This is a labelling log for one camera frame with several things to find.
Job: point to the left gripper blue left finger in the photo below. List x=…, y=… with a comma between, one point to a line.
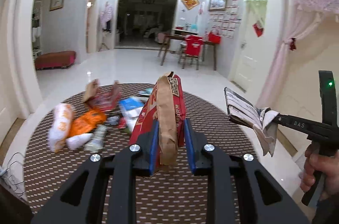
x=153, y=147

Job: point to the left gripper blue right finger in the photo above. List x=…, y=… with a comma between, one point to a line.
x=190, y=151

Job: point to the red brown paper snack bag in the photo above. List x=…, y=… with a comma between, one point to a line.
x=166, y=105

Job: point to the small white plastic bottle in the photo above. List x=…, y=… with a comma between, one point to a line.
x=78, y=141

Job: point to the red torn cardboard box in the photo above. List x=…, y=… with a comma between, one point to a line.
x=97, y=98

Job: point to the orange snack packet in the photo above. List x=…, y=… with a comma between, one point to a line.
x=86, y=122

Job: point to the chair with red shirt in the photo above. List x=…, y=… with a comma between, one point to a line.
x=191, y=49

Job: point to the white orange plastic bag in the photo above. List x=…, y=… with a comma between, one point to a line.
x=63, y=115

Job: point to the dark wooden dining table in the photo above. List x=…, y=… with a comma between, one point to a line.
x=167, y=38

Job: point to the red gift bag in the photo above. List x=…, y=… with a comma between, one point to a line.
x=214, y=36

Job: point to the red paper door decoration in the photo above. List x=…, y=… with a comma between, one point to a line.
x=258, y=27

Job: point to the maroon upholstered bench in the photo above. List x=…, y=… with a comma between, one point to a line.
x=63, y=59

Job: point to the white coat rack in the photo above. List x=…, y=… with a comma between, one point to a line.
x=105, y=20

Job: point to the red diamond wall decoration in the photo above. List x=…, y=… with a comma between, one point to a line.
x=190, y=4

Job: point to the framed picture right wall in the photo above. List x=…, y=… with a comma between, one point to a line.
x=217, y=5

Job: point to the framed picture wall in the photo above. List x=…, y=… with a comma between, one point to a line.
x=217, y=5
x=56, y=4

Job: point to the framed picture left wall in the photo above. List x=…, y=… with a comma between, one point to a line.
x=56, y=4

